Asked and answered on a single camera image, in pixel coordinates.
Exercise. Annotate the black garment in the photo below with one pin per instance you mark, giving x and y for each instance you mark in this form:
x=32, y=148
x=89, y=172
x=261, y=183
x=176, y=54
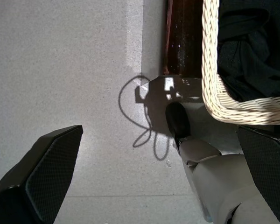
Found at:
x=247, y=46

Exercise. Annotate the dark brown basket stand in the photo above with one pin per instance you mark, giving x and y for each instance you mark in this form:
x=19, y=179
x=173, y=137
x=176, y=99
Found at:
x=182, y=35

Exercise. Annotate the pale woven basket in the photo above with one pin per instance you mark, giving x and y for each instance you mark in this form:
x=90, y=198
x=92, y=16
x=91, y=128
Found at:
x=210, y=46

